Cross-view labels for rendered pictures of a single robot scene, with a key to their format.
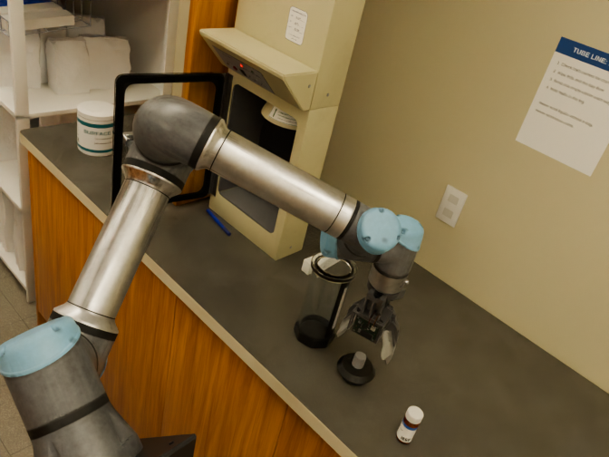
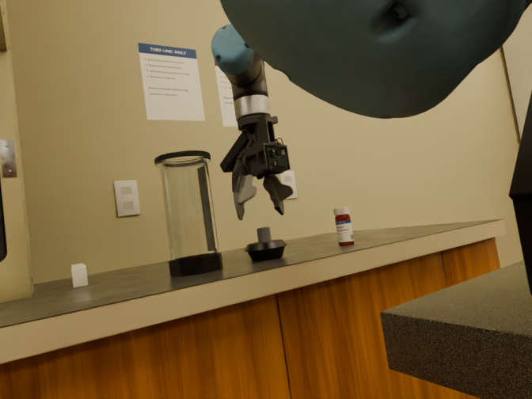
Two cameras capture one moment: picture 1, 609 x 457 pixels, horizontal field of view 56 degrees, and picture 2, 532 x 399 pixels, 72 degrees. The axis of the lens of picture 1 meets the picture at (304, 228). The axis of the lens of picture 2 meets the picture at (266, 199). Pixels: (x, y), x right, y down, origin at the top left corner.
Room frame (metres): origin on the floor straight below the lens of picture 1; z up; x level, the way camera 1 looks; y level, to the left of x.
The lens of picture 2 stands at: (0.67, 0.52, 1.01)
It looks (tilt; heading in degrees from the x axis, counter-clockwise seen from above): 4 degrees up; 292
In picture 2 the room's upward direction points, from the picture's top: 8 degrees counter-clockwise
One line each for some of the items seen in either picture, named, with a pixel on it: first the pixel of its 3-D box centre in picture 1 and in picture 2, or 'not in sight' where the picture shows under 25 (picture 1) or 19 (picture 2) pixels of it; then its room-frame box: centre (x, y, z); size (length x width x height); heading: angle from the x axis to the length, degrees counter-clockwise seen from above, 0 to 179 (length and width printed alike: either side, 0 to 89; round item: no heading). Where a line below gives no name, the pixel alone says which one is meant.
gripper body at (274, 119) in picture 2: (375, 307); (260, 148); (0.96, -0.19, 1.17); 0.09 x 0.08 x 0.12; 158
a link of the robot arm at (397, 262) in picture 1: (397, 245); (247, 75); (0.97, -0.19, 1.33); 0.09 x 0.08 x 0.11; 104
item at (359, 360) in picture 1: (357, 364); (265, 243); (0.99, -0.20, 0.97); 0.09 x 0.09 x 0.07
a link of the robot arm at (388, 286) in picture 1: (389, 277); (253, 112); (0.97, -0.19, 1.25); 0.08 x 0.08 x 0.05
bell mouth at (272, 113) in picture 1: (294, 108); not in sight; (1.52, 0.11, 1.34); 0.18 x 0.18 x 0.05
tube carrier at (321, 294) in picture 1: (323, 298); (189, 210); (1.09, -0.09, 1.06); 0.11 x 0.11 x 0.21
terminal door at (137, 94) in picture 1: (167, 142); not in sight; (1.42, 0.43, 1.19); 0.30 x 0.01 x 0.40; 133
